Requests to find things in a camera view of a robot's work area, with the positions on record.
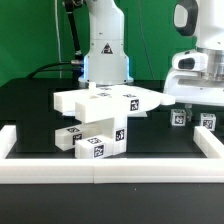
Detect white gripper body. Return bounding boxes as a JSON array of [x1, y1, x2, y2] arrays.
[[164, 69, 224, 107]]

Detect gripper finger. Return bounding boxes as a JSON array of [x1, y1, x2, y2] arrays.
[[185, 104, 193, 122]]

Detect white chair back frame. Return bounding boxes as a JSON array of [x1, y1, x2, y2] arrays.
[[54, 85, 175, 123]]

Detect white chair seat part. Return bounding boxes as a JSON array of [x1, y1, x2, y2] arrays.
[[80, 83, 127, 156]]

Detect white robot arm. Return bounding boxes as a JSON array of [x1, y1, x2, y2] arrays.
[[65, 0, 224, 107]]

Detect white right fence block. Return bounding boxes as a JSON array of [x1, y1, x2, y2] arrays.
[[193, 126, 224, 159]]

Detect white fence block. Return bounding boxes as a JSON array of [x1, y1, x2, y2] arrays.
[[0, 125, 17, 159], [193, 126, 224, 159]]

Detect white tag sheet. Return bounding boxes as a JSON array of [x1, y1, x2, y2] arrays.
[[62, 111, 147, 118]]

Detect white front fence bar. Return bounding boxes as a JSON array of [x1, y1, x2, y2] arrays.
[[0, 158, 224, 184]]

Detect white left fence block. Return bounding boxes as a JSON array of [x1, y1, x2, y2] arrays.
[[0, 125, 17, 159]]

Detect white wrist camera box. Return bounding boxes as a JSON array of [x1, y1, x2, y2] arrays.
[[172, 50, 208, 71]]

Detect black cable bundle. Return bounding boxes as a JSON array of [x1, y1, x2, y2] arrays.
[[27, 0, 85, 80]]

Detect thin grey cable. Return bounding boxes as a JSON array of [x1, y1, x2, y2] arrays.
[[54, 0, 63, 80]]

